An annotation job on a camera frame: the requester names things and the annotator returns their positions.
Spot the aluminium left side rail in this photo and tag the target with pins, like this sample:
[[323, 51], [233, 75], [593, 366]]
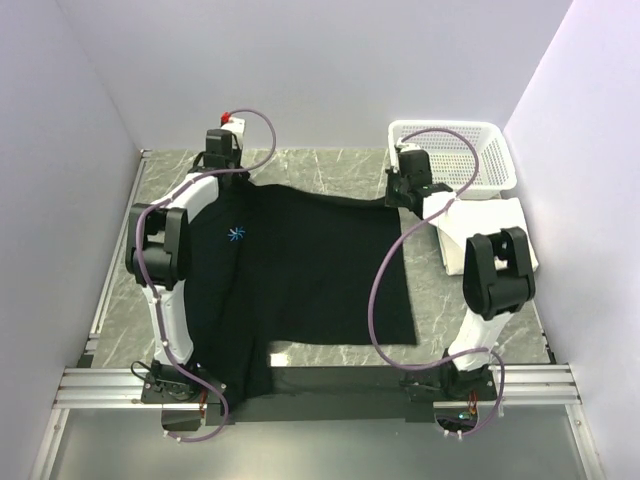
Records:
[[85, 359]]

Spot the folded white t shirt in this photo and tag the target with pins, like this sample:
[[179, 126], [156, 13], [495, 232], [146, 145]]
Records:
[[466, 218]]

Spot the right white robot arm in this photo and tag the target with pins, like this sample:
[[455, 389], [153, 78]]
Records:
[[498, 280]]

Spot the aluminium front frame rail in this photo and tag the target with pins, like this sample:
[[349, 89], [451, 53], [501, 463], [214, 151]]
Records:
[[519, 385]]

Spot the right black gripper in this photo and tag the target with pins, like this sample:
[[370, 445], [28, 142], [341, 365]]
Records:
[[391, 199]]

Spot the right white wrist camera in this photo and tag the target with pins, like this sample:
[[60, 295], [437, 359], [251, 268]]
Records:
[[401, 147]]

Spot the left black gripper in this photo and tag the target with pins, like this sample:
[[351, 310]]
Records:
[[237, 153]]

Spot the white perforated plastic basket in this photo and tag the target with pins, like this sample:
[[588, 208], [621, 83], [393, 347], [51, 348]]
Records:
[[459, 151]]

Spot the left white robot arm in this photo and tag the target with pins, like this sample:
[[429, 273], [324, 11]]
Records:
[[158, 245]]

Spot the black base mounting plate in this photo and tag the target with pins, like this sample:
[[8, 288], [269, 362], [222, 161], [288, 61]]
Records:
[[299, 410]]

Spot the black t shirt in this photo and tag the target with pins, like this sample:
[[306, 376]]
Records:
[[272, 263]]

